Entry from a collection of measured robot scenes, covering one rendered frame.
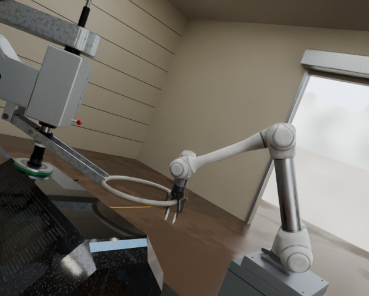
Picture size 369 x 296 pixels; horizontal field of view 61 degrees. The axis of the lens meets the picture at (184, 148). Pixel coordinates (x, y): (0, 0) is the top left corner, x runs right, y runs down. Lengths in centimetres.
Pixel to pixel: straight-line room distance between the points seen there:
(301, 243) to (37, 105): 157
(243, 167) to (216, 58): 273
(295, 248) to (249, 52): 599
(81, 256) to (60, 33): 118
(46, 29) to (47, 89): 32
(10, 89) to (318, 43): 571
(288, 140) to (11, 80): 151
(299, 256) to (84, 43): 158
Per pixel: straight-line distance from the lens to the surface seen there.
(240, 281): 195
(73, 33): 193
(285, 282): 185
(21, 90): 199
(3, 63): 204
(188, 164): 168
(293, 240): 171
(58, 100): 190
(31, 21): 201
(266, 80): 686
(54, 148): 198
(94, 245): 140
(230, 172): 676
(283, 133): 157
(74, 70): 189
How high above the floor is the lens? 146
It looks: 5 degrees down
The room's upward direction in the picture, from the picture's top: 21 degrees clockwise
